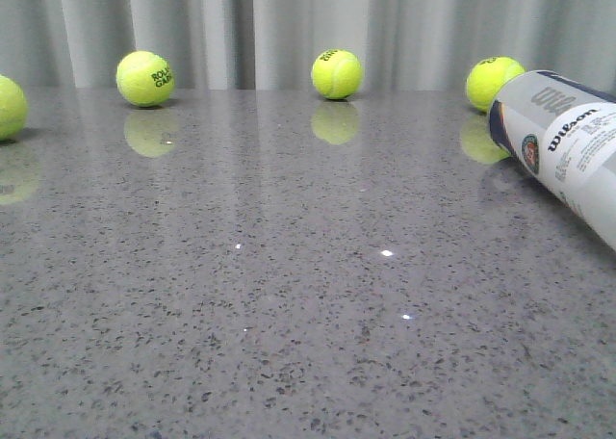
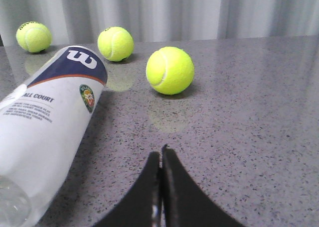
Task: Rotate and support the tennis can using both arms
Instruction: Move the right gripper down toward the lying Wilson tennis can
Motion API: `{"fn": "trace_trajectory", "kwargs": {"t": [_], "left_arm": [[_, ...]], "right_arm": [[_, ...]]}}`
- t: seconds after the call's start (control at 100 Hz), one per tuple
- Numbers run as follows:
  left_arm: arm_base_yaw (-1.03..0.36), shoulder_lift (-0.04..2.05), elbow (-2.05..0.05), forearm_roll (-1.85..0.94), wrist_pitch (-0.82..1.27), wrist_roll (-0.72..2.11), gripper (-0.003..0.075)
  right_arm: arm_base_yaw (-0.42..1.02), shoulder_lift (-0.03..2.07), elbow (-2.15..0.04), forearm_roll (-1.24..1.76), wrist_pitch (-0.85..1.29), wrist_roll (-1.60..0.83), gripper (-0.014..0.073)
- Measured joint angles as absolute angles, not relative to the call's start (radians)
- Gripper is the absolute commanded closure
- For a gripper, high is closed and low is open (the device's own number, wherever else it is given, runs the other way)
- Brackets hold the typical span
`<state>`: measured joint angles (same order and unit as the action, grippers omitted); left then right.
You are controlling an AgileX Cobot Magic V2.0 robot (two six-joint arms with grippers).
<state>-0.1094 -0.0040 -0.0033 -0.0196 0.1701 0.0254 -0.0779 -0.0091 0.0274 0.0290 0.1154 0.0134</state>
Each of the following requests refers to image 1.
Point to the grey pleated curtain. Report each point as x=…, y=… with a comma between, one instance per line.
x=271, y=44

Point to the white Wilson tennis ball can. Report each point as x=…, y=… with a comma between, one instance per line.
x=563, y=133

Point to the far left tennis ball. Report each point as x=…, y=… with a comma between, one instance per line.
x=13, y=108

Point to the yellow tennis ball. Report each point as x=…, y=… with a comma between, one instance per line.
x=336, y=74
x=487, y=77

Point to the centre yellow tennis ball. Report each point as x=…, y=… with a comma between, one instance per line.
x=336, y=74

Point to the Roland Garros tennis ball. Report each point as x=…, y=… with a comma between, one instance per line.
x=144, y=79

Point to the right yellow tennis ball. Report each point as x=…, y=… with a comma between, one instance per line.
x=487, y=77

